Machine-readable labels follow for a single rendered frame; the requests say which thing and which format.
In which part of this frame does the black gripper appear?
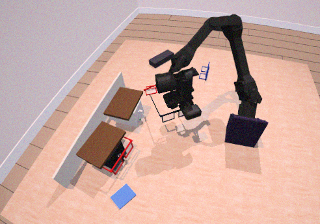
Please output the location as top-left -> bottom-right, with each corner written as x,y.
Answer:
175,87 -> 202,120

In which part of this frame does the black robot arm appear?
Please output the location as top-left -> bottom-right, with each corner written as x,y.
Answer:
155,14 -> 262,119

